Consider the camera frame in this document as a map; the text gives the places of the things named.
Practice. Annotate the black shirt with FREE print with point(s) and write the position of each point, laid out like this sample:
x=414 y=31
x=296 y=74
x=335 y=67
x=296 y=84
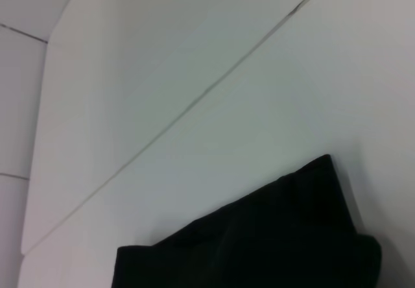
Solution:
x=253 y=242

